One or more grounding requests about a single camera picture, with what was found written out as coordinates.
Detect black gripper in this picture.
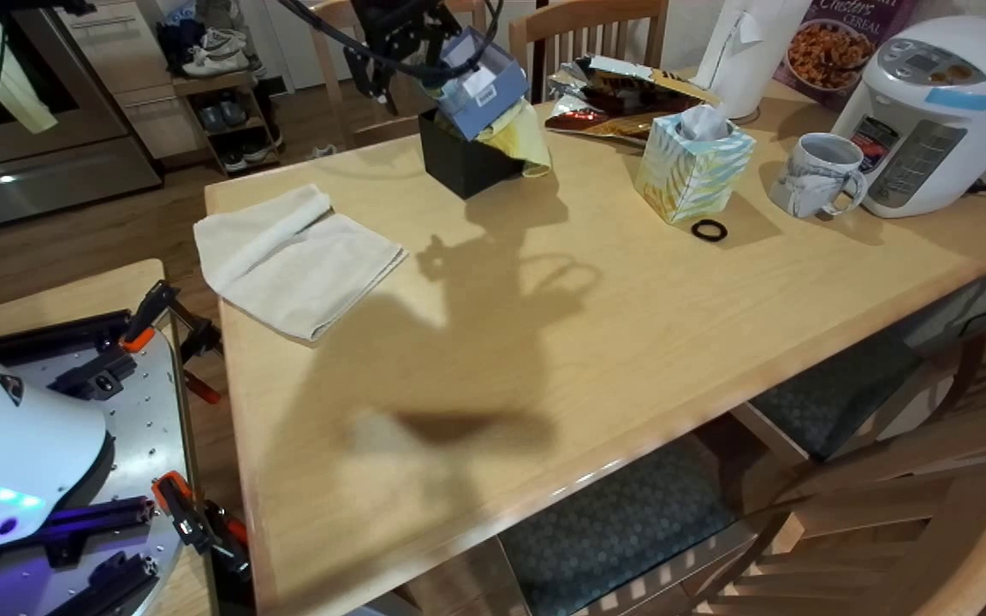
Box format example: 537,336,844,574
349,0,465,102

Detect grey-blue cardboard box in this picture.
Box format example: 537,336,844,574
435,40,529,145

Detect black square box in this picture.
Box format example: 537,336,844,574
418,105,527,202

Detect yellow cloth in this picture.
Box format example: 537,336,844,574
476,101,553,179

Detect clear plastic bag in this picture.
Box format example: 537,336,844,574
545,63,594,105

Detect red snack package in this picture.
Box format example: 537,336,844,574
540,101,613,135

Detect wooden shoe rack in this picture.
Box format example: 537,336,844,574
165,64,287,179

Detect white shoes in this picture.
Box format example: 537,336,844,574
177,26,261,82

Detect white folded cloth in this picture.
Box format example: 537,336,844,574
192,182,410,347

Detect brown gold snack package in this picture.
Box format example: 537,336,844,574
576,50,714,150

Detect patterned tissue box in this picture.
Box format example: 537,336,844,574
634,102,760,225

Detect white paper towel roll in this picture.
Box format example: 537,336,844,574
698,0,813,121

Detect black orange clamp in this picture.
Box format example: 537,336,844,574
148,470,254,574
174,320,229,410
52,277,183,405

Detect stainless steel oven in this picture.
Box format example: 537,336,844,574
0,0,165,236

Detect pale green hanging cloth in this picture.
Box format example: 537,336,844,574
0,10,61,138

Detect purple cereal box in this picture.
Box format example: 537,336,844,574
779,0,922,101

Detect white mug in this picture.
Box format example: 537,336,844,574
770,129,868,222

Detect metal breadboard plate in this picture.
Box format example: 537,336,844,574
0,329,192,616

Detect wooden chair with teal cushion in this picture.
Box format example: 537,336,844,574
730,283,986,507
490,437,986,616

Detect white electric water boiler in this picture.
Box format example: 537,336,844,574
833,36,986,220

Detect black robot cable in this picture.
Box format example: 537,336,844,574
272,0,507,76

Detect small black ring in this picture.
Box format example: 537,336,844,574
689,217,733,248

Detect black aluminium rail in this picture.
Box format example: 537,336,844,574
39,493,162,567
45,551,162,616
0,309,135,369

